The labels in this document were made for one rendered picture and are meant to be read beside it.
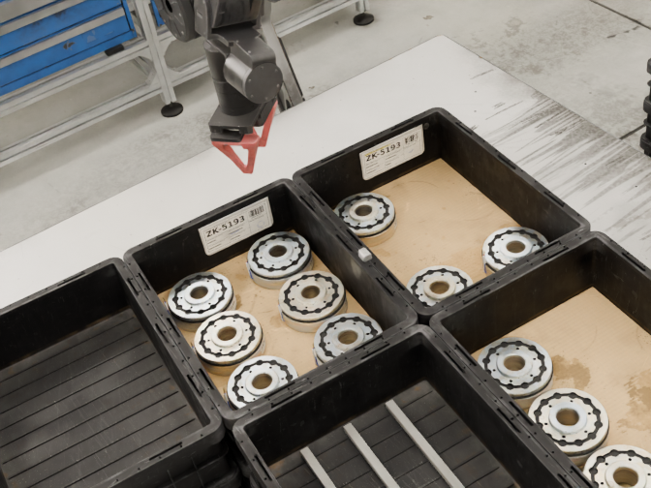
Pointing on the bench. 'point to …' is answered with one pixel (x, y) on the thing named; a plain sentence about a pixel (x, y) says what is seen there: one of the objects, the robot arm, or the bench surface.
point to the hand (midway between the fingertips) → (253, 155)
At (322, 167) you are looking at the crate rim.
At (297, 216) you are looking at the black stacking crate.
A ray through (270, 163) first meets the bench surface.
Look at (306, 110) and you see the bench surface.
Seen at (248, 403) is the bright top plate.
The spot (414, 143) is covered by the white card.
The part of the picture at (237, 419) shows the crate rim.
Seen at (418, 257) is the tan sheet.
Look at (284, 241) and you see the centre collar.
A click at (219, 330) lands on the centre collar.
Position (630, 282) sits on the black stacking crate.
